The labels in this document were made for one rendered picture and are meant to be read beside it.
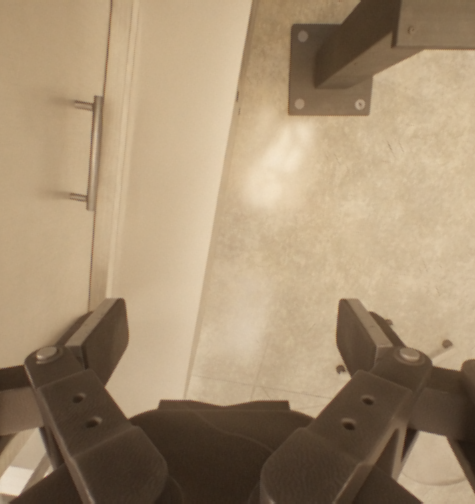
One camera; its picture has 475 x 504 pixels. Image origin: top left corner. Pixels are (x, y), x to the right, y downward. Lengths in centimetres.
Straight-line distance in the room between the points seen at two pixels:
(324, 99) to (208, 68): 86
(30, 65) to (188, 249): 36
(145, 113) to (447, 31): 43
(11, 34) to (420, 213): 145
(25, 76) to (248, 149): 106
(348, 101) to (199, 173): 93
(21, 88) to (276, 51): 112
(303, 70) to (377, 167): 45
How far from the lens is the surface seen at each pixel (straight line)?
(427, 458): 156
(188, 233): 63
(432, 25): 55
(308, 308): 159
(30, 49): 44
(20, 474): 116
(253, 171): 141
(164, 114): 62
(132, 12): 62
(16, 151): 42
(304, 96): 142
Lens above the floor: 140
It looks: 73 degrees down
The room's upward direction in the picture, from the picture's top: 177 degrees counter-clockwise
